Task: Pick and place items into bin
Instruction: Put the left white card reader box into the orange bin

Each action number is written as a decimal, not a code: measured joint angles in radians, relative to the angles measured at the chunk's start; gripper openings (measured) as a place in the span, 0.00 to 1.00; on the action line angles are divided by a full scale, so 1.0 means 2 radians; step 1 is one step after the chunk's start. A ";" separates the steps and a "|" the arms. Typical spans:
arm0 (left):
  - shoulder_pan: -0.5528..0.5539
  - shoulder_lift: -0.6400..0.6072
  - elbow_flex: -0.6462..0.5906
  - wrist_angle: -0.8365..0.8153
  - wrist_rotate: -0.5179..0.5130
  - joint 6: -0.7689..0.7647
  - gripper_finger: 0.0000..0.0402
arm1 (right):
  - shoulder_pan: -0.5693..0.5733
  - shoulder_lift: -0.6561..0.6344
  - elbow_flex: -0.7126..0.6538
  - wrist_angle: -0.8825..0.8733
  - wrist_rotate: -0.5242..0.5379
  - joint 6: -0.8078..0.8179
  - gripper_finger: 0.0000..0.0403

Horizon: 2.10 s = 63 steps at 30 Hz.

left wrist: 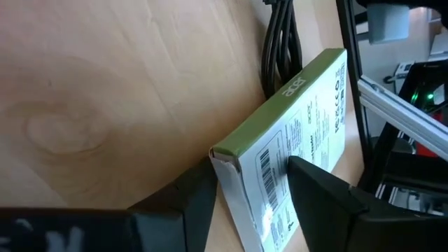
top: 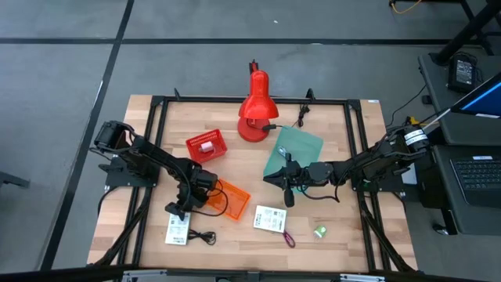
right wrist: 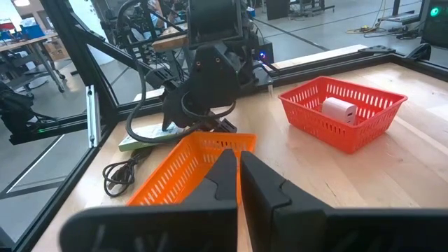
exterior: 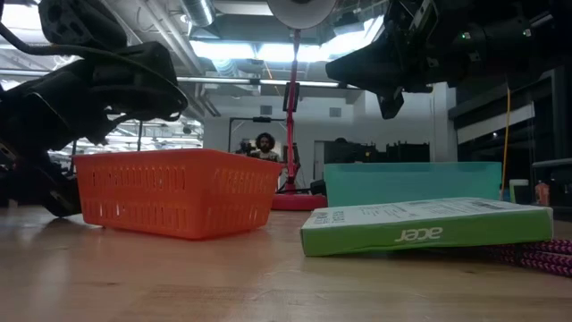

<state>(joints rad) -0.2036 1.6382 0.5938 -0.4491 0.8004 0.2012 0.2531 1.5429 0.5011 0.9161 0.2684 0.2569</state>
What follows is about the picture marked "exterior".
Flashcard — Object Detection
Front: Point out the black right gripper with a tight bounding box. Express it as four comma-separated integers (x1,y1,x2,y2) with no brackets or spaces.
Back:
324,0,452,121

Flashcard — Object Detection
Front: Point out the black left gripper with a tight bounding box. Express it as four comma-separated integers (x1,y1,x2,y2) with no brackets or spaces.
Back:
0,84,90,219

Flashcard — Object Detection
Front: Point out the orange plastic basket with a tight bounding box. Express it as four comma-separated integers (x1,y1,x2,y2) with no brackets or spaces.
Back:
72,148,285,241

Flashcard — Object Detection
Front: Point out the green white Acer box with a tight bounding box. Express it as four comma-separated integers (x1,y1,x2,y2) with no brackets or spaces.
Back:
299,197,554,258

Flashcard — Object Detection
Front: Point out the purple braided cable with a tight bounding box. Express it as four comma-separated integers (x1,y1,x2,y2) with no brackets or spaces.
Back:
486,239,572,278

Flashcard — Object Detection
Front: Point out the teal translucent plastic bin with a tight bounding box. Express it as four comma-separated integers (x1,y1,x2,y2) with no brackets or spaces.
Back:
324,161,503,208

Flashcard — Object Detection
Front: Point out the red desk lamp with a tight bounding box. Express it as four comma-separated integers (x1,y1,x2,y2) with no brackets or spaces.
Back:
266,0,337,212

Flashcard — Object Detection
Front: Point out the person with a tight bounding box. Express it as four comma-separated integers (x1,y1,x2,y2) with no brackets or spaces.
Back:
248,131,282,163

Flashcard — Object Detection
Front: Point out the orange bottle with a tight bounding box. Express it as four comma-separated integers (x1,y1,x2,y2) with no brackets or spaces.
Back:
534,180,551,207

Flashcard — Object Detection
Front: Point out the black stand frame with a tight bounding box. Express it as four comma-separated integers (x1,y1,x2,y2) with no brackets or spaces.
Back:
227,115,287,153

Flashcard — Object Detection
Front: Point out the yellow hanging cable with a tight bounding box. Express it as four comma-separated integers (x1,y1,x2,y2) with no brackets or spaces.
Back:
499,87,512,200

